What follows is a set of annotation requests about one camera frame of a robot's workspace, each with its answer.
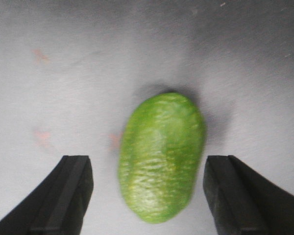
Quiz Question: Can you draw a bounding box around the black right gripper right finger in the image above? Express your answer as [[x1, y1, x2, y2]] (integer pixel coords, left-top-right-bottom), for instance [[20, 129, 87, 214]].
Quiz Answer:
[[203, 156, 294, 235]]

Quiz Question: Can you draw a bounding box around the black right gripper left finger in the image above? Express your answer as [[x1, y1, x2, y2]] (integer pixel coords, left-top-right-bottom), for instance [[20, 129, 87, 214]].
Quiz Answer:
[[0, 156, 93, 235]]

